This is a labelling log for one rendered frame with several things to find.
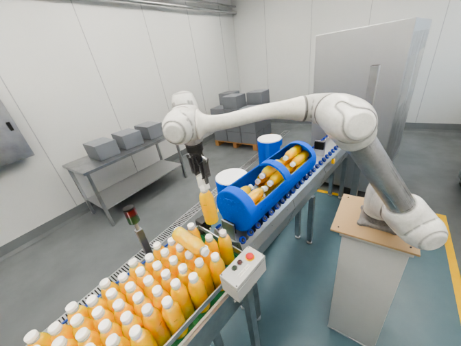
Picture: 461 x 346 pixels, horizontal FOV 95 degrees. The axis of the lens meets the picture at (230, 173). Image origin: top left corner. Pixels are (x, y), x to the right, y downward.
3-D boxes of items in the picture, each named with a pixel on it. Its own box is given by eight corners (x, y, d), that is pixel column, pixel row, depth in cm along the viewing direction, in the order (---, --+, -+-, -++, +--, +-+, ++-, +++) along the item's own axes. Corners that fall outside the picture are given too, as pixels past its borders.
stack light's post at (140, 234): (186, 327, 175) (143, 228, 123) (182, 332, 173) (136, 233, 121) (183, 325, 178) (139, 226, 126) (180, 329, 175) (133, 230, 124)
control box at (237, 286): (266, 269, 100) (265, 255, 95) (239, 303, 88) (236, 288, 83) (250, 259, 107) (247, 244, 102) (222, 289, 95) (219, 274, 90)
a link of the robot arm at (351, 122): (420, 209, 101) (465, 245, 82) (387, 227, 106) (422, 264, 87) (341, 80, 74) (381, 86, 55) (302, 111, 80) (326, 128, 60)
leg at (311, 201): (313, 241, 235) (316, 195, 205) (311, 245, 231) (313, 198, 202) (308, 239, 238) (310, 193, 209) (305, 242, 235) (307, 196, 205)
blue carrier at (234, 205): (318, 172, 175) (315, 139, 165) (256, 237, 122) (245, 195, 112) (287, 169, 196) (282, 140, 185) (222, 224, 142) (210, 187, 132)
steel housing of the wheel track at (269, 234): (355, 155, 267) (359, 129, 251) (250, 284, 135) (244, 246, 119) (331, 151, 285) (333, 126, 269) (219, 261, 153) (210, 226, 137)
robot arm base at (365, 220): (398, 210, 121) (400, 202, 119) (398, 235, 106) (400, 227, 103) (361, 202, 131) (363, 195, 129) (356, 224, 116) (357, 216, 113)
